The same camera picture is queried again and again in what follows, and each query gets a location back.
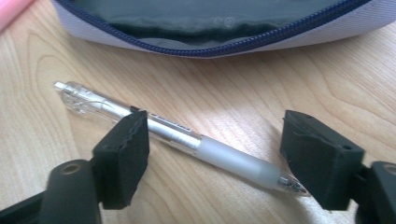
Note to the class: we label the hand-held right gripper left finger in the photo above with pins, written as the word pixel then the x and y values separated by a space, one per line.
pixel 123 161

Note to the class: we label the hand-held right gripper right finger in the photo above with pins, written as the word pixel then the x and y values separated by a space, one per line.
pixel 320 161

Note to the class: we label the pencil case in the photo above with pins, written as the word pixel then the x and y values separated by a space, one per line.
pixel 218 21

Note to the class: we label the clear ballpoint pen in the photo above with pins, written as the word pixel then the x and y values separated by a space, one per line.
pixel 230 158

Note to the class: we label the orange highlighter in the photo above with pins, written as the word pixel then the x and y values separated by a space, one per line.
pixel 11 11

